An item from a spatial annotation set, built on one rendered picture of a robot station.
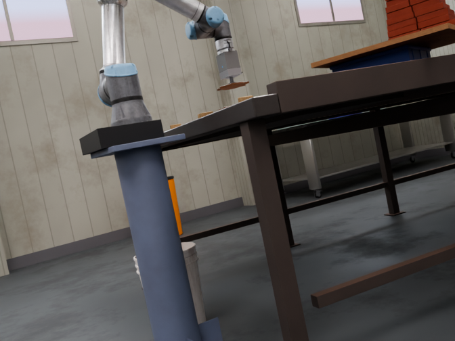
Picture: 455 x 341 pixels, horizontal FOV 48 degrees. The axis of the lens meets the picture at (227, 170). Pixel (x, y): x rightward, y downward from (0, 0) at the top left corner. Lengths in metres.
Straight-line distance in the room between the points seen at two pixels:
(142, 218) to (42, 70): 4.37
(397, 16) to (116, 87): 1.13
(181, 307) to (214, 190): 4.78
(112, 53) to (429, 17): 1.22
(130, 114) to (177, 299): 0.68
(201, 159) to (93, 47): 1.88
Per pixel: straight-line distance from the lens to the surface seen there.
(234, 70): 2.20
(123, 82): 1.87
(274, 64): 7.41
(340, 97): 1.62
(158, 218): 1.82
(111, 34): 2.07
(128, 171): 1.82
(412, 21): 2.19
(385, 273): 1.84
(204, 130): 1.83
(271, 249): 1.59
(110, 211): 6.05
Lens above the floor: 0.79
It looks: 2 degrees down
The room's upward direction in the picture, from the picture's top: 12 degrees counter-clockwise
